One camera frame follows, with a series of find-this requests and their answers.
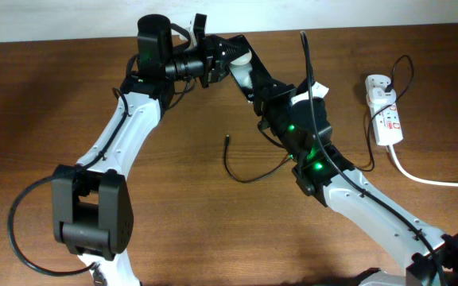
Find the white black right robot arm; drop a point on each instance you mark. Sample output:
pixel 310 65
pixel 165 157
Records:
pixel 425 253

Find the black Galaxy smartphone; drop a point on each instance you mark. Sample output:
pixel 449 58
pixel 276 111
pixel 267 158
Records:
pixel 251 76

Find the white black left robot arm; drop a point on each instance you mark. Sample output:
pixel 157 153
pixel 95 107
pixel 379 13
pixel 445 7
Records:
pixel 91 210

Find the white USB charger adapter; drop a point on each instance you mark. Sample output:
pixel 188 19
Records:
pixel 377 96

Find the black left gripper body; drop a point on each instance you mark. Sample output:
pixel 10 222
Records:
pixel 210 67

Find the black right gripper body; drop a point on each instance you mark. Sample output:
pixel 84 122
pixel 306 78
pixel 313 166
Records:
pixel 276 109

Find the white power strip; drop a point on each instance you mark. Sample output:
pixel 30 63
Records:
pixel 386 123

